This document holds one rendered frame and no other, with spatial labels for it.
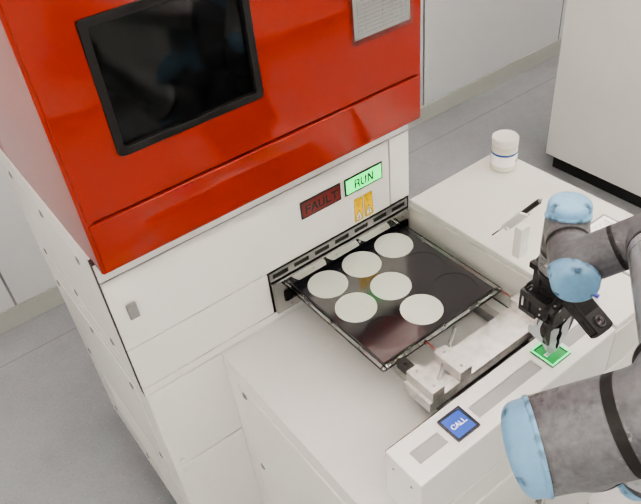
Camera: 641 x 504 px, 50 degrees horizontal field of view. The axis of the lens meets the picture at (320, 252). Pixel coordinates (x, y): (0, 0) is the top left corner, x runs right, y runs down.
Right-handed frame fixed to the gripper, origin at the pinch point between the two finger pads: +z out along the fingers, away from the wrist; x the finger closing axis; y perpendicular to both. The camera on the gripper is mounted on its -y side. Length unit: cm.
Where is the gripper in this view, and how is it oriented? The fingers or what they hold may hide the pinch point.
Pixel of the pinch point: (554, 349)
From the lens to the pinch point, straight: 144.5
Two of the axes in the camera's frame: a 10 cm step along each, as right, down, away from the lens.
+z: 0.9, 7.6, 6.4
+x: -7.9, 4.4, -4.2
